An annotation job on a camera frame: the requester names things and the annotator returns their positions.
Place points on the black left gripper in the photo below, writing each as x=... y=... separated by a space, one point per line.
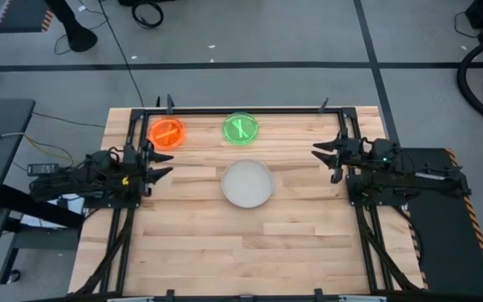
x=138 y=170

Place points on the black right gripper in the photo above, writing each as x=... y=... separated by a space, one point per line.
x=352 y=153

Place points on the beige plastic plate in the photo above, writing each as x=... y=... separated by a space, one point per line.
x=247 y=183

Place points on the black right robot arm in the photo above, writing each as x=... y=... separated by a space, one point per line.
x=413 y=176

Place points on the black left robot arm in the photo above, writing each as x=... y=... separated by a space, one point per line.
x=95 y=172

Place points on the black power brick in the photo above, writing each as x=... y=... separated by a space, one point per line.
x=42 y=169

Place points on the person's leg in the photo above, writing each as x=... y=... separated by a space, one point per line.
x=78 y=40

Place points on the large black hazard-striped mat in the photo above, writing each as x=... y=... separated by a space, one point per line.
x=447 y=251

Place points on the black caster wheel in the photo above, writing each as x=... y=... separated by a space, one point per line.
x=14 y=276

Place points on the small black hazard-striped mat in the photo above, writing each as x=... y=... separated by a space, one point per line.
x=23 y=17

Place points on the black frame clamp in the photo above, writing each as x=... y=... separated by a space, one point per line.
x=170 y=295
x=318 y=295
x=157 y=102

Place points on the black aluminium table frame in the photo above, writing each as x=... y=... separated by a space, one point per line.
x=245 y=111

